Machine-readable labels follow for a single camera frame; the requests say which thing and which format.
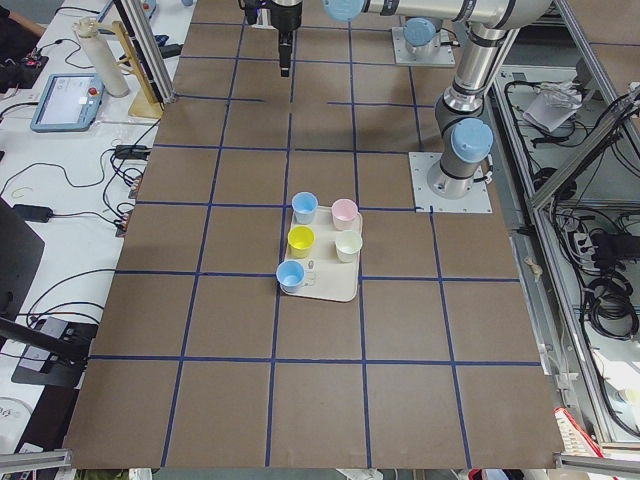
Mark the wooden mug tree stand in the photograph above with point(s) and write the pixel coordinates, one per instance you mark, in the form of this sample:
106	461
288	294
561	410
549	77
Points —
145	103

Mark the light blue cup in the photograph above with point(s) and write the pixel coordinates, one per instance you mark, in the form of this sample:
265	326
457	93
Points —
290	275
304	206

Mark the pale green plastic cup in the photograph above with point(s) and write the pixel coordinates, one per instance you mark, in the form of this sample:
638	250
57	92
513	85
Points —
348	244

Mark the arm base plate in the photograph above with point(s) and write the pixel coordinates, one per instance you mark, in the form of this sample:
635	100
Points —
435	192
437	53

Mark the light blue cup far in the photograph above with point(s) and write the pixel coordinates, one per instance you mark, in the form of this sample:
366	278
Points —
290	275

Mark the light blue cup middle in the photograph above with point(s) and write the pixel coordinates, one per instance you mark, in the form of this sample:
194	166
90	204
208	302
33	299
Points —
304	206

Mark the white cylindrical bottle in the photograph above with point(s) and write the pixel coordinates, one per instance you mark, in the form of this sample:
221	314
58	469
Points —
101	57

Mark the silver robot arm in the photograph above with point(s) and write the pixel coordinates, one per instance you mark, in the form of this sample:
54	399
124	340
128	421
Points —
492	29
421	36

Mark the aluminium frame post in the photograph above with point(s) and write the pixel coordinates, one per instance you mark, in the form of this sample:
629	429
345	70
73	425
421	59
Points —
138	27

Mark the beige plastic tray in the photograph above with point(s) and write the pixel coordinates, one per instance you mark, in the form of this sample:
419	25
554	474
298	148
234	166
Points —
326	276

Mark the blue teach pendant left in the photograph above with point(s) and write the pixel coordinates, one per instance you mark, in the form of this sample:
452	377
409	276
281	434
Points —
69	103

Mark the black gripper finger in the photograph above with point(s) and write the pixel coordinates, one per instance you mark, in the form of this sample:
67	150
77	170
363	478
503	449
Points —
285	53

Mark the pink plastic cup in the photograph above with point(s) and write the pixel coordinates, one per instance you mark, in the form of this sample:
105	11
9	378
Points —
344	212

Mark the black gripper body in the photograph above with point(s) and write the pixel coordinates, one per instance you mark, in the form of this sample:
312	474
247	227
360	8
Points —
284	17

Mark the yellow plastic cup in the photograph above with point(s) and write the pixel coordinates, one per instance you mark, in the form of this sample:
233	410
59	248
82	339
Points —
300	240

